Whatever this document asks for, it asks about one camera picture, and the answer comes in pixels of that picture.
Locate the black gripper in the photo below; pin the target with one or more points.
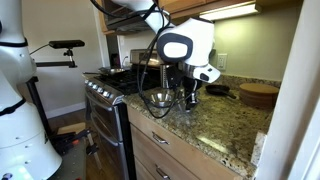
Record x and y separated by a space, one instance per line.
192 86

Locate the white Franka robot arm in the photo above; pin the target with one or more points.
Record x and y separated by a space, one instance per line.
186 36

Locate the black cast iron skillet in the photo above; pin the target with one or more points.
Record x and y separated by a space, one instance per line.
218 89

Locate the steel utensil canister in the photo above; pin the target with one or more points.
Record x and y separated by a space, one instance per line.
163 76

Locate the wooden lower cabinet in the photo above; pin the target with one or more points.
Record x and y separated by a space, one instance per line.
186 156

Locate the wooden cabinet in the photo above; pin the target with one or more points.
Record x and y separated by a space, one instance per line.
233 1
186 156
101 20

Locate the round wooden board stack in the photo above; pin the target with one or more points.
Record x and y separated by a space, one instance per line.
258 95

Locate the stainless steel stove range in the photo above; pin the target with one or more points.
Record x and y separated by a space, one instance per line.
106 116

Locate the steel frying pan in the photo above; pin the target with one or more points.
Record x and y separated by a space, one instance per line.
111 70

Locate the under-cabinet light bar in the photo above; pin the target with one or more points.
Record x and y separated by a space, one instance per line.
230 11

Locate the wooden upper cabinet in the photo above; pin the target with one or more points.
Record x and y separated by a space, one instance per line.
233 1
101 20

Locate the flat cardboard piece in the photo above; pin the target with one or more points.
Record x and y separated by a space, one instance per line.
71 128

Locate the black orange clamp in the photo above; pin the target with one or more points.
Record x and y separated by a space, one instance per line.
68 138

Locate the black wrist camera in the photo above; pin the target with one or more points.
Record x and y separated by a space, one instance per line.
174 77

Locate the white wall outlet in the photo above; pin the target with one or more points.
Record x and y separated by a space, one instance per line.
222 61

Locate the black bar camera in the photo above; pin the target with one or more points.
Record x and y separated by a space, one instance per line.
66 44

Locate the black camera stand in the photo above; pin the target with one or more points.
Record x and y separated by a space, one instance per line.
50 64

